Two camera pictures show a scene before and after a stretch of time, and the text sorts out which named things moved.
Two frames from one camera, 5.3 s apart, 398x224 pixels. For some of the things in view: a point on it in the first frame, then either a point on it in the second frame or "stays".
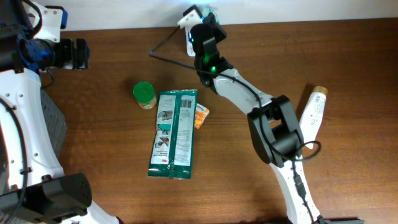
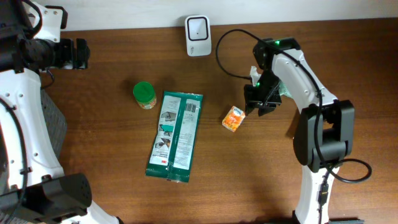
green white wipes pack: (174, 136) stays
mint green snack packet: (205, 9) → (283, 90)
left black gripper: (69, 53) stays
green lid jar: (144, 93) stays
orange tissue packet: (201, 114) → (233, 119)
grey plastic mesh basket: (56, 124) stays
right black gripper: (219, 29) → (250, 99)
